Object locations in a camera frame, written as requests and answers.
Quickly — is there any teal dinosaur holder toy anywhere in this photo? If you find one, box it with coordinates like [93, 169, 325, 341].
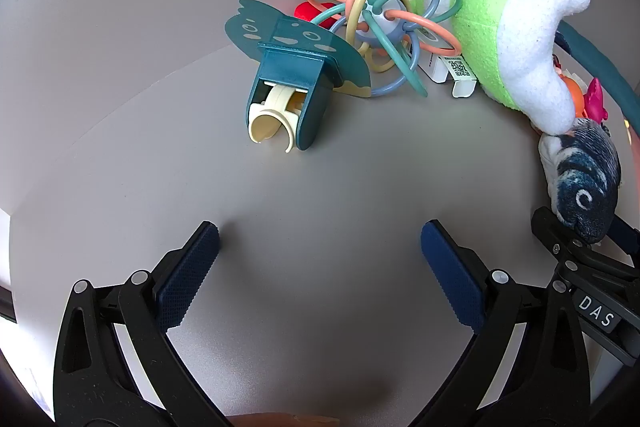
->
[223, 0, 373, 154]

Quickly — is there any orange plastic toy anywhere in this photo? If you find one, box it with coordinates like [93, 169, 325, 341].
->
[552, 57, 588, 118]

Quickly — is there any red ball toy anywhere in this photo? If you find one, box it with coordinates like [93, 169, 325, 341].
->
[294, 2, 341, 30]

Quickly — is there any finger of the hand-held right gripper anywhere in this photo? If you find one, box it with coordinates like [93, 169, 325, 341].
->
[607, 214, 640, 258]
[531, 207, 640, 280]

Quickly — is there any teal blanket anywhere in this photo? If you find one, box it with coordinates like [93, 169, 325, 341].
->
[555, 19, 640, 122]

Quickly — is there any person's left hand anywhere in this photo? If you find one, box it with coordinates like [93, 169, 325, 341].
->
[231, 412, 342, 427]

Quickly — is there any blue fish plush toy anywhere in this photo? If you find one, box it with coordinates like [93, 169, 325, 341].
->
[539, 119, 622, 242]

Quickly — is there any pink plastic toy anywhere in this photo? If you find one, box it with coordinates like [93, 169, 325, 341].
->
[582, 78, 610, 125]

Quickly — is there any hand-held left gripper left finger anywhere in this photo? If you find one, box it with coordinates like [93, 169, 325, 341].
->
[52, 221, 236, 427]

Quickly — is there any white packet with code label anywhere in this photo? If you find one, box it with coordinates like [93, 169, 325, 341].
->
[440, 54, 478, 98]

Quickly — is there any colourful ring rattle toy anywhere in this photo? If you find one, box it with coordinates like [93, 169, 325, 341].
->
[306, 0, 463, 98]

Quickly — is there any green and white plush toy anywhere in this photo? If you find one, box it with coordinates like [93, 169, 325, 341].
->
[422, 0, 592, 132]

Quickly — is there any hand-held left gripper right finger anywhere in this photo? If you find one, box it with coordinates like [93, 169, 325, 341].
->
[410, 219, 593, 427]

